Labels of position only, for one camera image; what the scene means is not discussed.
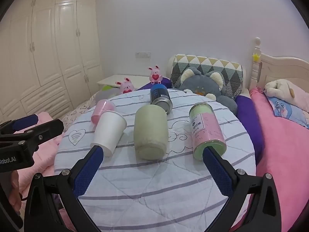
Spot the green ceramic cup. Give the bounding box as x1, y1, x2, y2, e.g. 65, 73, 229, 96
134, 104, 169, 160

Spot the pink plastic cup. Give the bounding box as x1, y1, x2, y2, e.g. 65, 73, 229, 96
91, 99, 116, 125

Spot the white paper cup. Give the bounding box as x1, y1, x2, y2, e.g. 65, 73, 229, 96
91, 111, 127, 157

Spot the left human hand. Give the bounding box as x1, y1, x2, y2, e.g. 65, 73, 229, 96
8, 171, 21, 213

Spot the pink folded blanket left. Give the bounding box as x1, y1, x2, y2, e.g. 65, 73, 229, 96
14, 112, 64, 199

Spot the pink blanket right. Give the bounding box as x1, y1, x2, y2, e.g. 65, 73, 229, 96
229, 87, 309, 232

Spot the heart patterned bed sheet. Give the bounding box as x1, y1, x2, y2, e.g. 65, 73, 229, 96
61, 91, 110, 132

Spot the cream white wardrobe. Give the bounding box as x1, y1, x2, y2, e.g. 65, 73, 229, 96
1, 0, 103, 121

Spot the green pink cookie jar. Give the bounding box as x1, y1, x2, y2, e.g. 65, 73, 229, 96
189, 103, 227, 161

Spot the purple pillow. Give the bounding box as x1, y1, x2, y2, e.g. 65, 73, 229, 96
235, 95, 264, 165

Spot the blue cartoon pillow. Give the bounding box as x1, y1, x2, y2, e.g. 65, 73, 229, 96
264, 82, 308, 129

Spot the pink bunny toy left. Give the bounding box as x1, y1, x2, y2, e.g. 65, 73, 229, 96
115, 78, 136, 94

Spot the white plush toy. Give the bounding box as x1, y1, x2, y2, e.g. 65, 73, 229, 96
265, 78, 295, 100

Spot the white bedside table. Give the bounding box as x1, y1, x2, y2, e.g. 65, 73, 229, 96
97, 74, 150, 89

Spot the grey cat plush toy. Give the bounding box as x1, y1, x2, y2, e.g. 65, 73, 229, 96
174, 67, 238, 115

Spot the triangle patterned headboard cushion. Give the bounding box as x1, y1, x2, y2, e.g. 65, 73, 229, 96
169, 54, 244, 100

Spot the cream wooden bed headboard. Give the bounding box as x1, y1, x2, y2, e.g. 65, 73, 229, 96
246, 37, 308, 92

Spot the blue black metal can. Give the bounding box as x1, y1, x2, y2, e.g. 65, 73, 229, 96
150, 84, 173, 114

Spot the pink bunny toy with heart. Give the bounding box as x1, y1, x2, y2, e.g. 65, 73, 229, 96
148, 66, 163, 84

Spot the yellow star sticker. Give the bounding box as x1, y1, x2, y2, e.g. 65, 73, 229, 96
252, 54, 260, 62

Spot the white wall socket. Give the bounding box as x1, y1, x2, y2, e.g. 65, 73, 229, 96
135, 52, 151, 59

